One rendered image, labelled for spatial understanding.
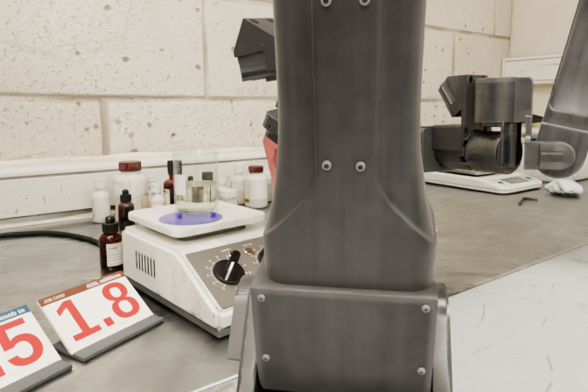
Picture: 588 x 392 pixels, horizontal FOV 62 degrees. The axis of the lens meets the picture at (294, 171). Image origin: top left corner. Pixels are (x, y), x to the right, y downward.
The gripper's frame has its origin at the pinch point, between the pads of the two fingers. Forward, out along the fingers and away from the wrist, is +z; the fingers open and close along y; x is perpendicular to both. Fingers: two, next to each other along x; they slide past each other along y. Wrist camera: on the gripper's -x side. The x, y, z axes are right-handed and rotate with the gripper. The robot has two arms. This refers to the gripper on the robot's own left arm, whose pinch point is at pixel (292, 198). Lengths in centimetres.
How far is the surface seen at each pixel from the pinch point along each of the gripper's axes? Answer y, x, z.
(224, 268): 6.6, -0.8, 6.9
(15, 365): 24.1, -5.2, 11.1
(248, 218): -0.7, -4.4, 6.4
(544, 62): -148, -1, -1
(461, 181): -82, 4, 24
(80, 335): 18.6, -5.2, 12.1
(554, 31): -154, -5, -10
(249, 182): -34, -26, 28
